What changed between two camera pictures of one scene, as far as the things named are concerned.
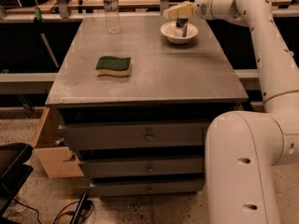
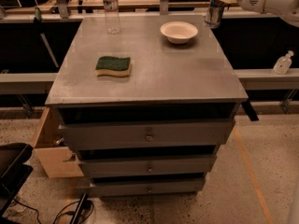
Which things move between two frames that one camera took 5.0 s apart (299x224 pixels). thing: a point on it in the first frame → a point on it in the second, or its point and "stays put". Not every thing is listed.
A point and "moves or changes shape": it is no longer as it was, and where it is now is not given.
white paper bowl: [175, 34] stays put
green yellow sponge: [119, 66] stays put
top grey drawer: [136, 135] stays put
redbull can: [182, 22] moves or changes shape
